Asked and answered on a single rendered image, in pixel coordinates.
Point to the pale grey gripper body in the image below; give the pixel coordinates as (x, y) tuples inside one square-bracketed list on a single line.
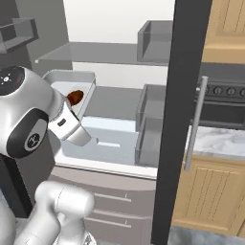
[(81, 136)]

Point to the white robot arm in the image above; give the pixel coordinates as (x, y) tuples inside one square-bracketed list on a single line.
[(28, 105)]

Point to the brown chicken drumstick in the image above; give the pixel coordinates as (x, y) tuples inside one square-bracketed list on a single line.
[(76, 96)]

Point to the tall grey door bin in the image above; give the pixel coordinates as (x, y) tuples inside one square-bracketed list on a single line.
[(150, 134)]

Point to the dark grey fridge door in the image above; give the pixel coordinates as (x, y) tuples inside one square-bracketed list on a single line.
[(178, 127)]

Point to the grey fridge door with bin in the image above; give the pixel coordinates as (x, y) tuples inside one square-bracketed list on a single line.
[(44, 28)]

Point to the small grey door bin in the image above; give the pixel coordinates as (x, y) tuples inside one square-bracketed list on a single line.
[(156, 41)]

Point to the pale blue crisper drawer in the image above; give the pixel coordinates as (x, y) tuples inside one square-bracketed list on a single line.
[(111, 143)]

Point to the grey glass fridge shelf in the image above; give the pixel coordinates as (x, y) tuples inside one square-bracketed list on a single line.
[(105, 52)]

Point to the grey freezer drawer front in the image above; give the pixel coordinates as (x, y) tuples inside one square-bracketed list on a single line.
[(127, 210)]

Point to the grey fridge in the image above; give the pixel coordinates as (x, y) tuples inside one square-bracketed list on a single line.
[(121, 22)]

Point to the light wood base cupboard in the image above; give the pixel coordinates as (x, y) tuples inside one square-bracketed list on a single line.
[(210, 194)]

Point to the black stove with knobs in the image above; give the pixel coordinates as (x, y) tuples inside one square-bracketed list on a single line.
[(223, 102)]

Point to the light wood wall cupboard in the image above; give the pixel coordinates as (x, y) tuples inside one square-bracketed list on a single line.
[(225, 30)]

